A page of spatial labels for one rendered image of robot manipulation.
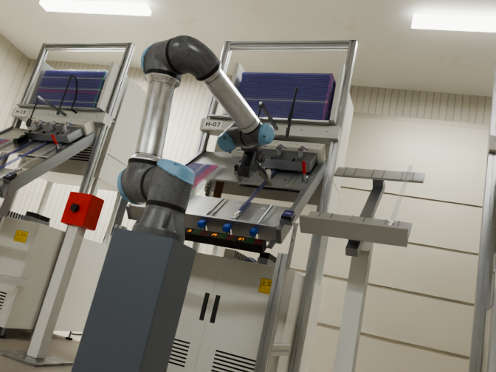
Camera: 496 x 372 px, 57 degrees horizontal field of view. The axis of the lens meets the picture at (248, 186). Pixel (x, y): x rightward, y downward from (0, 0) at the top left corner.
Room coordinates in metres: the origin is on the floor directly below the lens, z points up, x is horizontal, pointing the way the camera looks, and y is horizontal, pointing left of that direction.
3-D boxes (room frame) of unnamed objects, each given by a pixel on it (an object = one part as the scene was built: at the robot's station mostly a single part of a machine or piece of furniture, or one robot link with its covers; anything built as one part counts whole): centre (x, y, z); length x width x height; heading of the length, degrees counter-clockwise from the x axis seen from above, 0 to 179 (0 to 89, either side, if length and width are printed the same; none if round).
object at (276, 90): (2.26, -0.09, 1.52); 0.51 x 0.13 x 0.27; 67
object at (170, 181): (1.31, 0.22, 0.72); 0.13 x 0.12 x 0.14; 49
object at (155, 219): (1.31, 0.22, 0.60); 0.15 x 0.15 x 0.10
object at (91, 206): (2.24, 0.76, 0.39); 0.24 x 0.24 x 0.78; 67
